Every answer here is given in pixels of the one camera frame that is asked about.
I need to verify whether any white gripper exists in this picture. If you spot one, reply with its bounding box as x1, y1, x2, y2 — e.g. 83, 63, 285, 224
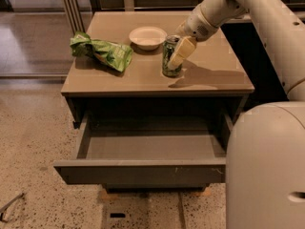
168, 5, 218, 70

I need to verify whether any green soda can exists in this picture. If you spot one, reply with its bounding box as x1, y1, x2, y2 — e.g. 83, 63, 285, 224
162, 35, 182, 77

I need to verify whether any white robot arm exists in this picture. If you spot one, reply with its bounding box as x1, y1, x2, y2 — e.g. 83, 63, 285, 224
170, 0, 305, 229

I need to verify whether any grey drawer cabinet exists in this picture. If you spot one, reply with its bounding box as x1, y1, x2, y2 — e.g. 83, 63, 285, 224
60, 10, 255, 194

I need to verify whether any open grey top drawer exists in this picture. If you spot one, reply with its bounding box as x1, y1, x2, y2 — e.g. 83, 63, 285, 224
53, 114, 226, 189

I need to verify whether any white paper bowl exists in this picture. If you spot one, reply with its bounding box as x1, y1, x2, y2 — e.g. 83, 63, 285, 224
129, 27, 167, 51

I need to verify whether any green chip bag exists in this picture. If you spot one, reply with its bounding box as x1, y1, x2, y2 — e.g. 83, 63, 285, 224
70, 31, 133, 73

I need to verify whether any metal rod on floor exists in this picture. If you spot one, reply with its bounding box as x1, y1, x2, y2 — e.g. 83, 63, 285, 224
0, 192, 25, 222

